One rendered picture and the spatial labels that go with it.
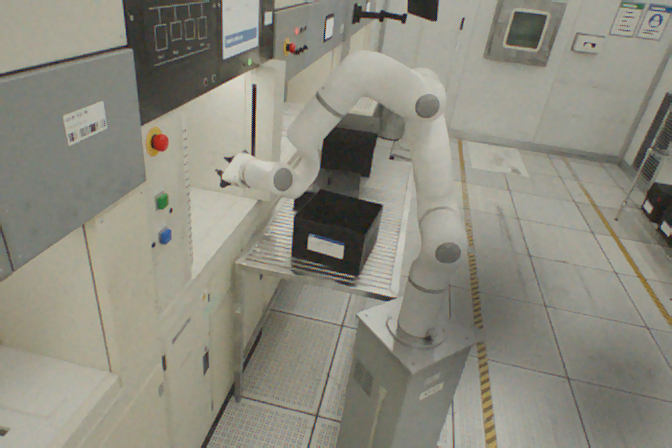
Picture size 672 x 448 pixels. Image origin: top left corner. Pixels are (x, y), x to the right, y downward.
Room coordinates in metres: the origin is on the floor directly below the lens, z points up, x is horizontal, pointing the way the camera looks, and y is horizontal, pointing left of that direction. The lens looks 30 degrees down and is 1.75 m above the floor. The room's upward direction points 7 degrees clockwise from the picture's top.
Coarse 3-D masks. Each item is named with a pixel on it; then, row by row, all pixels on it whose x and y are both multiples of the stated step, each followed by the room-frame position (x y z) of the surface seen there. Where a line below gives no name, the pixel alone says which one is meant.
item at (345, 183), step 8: (320, 168) 2.07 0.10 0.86; (320, 176) 1.98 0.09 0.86; (328, 176) 1.99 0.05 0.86; (336, 176) 2.00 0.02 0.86; (344, 176) 2.01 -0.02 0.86; (352, 176) 2.03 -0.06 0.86; (360, 176) 2.04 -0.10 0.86; (312, 184) 1.88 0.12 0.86; (320, 184) 1.89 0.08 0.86; (328, 184) 1.90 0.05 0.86; (336, 184) 1.91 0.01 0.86; (344, 184) 1.92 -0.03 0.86; (352, 184) 1.94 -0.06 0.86; (304, 192) 1.80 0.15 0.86; (312, 192) 1.80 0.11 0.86; (336, 192) 1.84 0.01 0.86; (344, 192) 1.84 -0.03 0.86; (352, 192) 1.85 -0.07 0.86; (296, 200) 1.80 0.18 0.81; (304, 200) 1.80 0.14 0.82; (296, 208) 1.80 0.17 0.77
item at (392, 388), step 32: (384, 320) 1.14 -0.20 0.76; (448, 320) 1.18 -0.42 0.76; (384, 352) 1.04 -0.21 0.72; (416, 352) 1.02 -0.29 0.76; (448, 352) 1.04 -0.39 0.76; (352, 384) 1.13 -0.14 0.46; (384, 384) 1.02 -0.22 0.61; (416, 384) 0.97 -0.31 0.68; (448, 384) 1.07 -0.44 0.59; (352, 416) 1.11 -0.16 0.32; (384, 416) 0.99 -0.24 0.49; (416, 416) 1.00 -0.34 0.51
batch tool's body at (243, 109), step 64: (128, 0) 0.91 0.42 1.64; (192, 64) 1.15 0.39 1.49; (256, 64) 1.60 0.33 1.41; (192, 128) 1.70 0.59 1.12; (256, 128) 1.66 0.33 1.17; (192, 192) 1.64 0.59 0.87; (256, 192) 1.65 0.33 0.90; (192, 256) 1.09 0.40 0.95; (256, 256) 1.65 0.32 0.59; (192, 320) 1.07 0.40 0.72; (256, 320) 1.68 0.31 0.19; (192, 384) 1.05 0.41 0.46
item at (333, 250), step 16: (320, 192) 1.69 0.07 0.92; (304, 208) 1.54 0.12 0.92; (320, 208) 1.70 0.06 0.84; (336, 208) 1.68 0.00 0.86; (352, 208) 1.66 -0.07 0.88; (368, 208) 1.64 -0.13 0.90; (304, 224) 1.42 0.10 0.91; (320, 224) 1.41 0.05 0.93; (336, 224) 1.67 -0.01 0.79; (352, 224) 1.65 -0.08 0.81; (368, 224) 1.64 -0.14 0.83; (304, 240) 1.42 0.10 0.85; (320, 240) 1.41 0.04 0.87; (336, 240) 1.39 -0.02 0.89; (352, 240) 1.37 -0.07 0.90; (368, 240) 1.44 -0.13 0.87; (304, 256) 1.42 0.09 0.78; (320, 256) 1.41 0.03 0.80; (336, 256) 1.39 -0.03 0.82; (352, 256) 1.37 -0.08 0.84; (368, 256) 1.49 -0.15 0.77; (352, 272) 1.37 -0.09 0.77
